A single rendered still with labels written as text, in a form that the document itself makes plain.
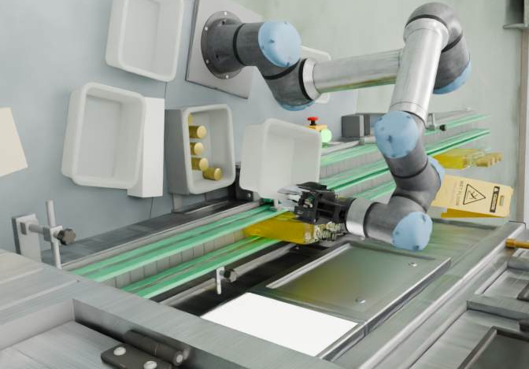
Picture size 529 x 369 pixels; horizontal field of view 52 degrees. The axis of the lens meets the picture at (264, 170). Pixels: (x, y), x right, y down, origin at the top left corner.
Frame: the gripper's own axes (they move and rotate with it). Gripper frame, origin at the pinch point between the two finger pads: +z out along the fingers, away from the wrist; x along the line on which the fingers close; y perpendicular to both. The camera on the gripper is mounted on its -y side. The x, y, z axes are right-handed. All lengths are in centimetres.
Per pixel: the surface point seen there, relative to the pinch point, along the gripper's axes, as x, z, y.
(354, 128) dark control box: -20, 32, -79
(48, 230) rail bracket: 10, 13, 49
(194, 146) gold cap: -6.3, 30.4, 1.8
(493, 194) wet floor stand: 5, 63, -368
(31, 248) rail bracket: 17, 23, 46
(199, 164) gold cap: -1.7, 29.7, -0.6
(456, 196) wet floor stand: 13, 89, -359
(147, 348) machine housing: 4, -45, 73
